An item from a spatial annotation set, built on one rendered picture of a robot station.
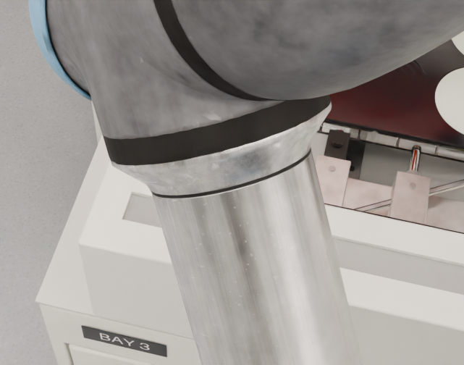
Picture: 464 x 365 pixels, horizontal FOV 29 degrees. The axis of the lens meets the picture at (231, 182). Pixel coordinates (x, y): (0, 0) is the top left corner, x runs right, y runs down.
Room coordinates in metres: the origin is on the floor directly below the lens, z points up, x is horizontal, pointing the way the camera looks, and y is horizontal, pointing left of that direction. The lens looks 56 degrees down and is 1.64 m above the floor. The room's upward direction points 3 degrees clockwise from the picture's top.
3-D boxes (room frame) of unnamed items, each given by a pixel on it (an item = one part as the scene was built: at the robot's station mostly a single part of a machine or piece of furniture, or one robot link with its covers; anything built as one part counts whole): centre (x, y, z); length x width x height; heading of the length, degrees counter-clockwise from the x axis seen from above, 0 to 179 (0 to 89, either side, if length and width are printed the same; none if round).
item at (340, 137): (0.55, -0.10, 0.90); 0.04 x 0.02 x 0.03; 169
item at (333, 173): (0.50, -0.09, 0.89); 0.08 x 0.03 x 0.03; 169
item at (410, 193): (0.48, -0.17, 0.89); 0.08 x 0.03 x 0.03; 169
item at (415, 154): (0.54, -0.18, 0.89); 0.05 x 0.01 x 0.01; 169
